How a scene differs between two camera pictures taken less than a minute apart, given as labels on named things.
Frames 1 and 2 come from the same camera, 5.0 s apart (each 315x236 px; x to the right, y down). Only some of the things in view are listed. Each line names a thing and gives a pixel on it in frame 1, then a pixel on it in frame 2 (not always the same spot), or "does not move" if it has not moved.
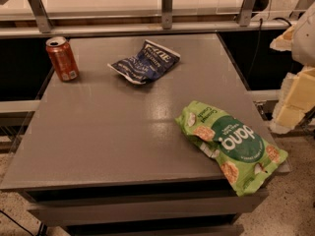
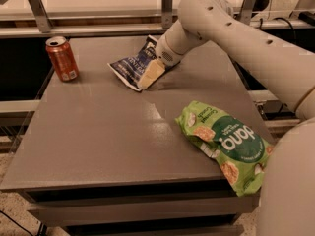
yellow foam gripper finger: [297, 98] → [157, 67]
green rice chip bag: [245, 154] does not move
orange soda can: [62, 58] does not move
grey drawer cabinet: [198, 206] does not move
